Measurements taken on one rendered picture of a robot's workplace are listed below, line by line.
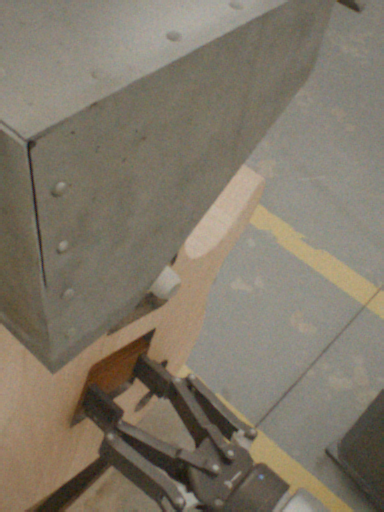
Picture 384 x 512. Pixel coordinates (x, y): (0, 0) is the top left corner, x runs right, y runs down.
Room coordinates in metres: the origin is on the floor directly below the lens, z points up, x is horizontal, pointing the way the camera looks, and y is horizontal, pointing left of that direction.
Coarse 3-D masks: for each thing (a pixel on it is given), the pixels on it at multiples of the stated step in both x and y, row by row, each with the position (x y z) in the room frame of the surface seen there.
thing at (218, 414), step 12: (192, 384) 0.30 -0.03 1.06; (204, 384) 0.31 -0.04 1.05; (204, 396) 0.29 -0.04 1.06; (216, 396) 0.30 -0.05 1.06; (204, 408) 0.28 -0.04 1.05; (216, 408) 0.28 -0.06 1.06; (228, 408) 0.28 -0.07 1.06; (216, 420) 0.27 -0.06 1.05; (228, 420) 0.27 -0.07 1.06; (240, 420) 0.27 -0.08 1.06; (228, 432) 0.26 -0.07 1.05; (252, 432) 0.26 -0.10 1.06
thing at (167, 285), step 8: (168, 272) 0.29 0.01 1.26; (160, 280) 0.28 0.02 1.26; (168, 280) 0.28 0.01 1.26; (176, 280) 0.29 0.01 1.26; (152, 288) 0.28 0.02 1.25; (160, 288) 0.28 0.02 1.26; (168, 288) 0.28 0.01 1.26; (176, 288) 0.28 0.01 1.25; (160, 296) 0.28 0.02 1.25; (168, 296) 0.28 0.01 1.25
